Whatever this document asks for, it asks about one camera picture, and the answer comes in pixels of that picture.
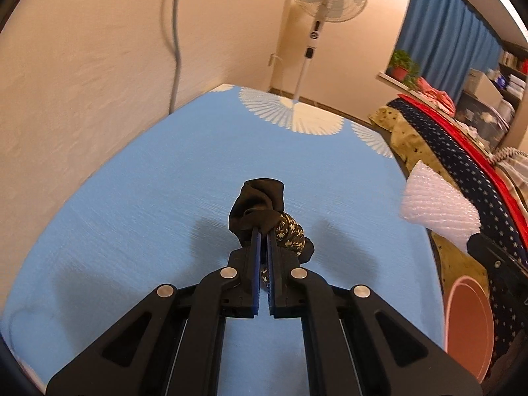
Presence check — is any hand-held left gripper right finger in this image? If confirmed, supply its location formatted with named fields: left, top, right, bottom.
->
left=266, top=231, right=483, bottom=396

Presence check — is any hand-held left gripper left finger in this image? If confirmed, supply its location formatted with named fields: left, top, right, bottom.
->
left=46, top=226, right=261, bottom=396

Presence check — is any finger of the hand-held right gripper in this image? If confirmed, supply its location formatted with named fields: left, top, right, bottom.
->
left=467, top=233, right=528, bottom=298

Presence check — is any black floral cloth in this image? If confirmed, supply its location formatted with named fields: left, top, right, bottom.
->
left=228, top=179, right=316, bottom=265

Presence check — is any white foam net sleeve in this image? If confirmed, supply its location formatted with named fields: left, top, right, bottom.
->
left=399, top=160, right=482, bottom=249

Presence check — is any pink plastic bin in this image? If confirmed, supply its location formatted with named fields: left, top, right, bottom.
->
left=443, top=276, right=496, bottom=385

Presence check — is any plaid duvet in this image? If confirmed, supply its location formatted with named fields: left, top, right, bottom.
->
left=495, top=147, right=528, bottom=209

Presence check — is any navy star mattress cover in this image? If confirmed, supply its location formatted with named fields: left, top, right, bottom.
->
left=388, top=99, right=528, bottom=349

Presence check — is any dark cloth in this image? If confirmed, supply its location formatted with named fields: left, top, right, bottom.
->
left=486, top=330, right=528, bottom=396

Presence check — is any blue patterned tablecloth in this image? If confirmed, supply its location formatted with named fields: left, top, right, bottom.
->
left=0, top=84, right=447, bottom=396

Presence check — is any large clear storage bin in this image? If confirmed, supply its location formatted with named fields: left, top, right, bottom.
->
left=456, top=91, right=511, bottom=150

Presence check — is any yellow bed skirt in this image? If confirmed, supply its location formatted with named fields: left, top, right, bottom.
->
left=368, top=105, right=496, bottom=300

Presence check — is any wooden bookshelf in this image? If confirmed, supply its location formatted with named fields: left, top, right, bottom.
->
left=493, top=43, right=528, bottom=150

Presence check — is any beige storage box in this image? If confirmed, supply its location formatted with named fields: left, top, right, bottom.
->
left=464, top=68, right=504, bottom=100

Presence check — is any pink folded cloth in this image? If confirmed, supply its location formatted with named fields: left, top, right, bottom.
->
left=416, top=76, right=457, bottom=113

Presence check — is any row of books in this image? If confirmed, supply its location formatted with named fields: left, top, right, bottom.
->
left=500, top=50, right=528, bottom=72

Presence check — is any white windowsill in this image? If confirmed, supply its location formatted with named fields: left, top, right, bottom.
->
left=377, top=72, right=418, bottom=92

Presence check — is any potted green plant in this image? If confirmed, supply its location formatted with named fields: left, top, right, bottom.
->
left=388, top=49, right=422, bottom=90

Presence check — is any blue curtain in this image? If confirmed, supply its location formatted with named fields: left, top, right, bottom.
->
left=397, top=0, right=506, bottom=105

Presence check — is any grey wall cable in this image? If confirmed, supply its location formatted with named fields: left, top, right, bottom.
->
left=162, top=0, right=185, bottom=117

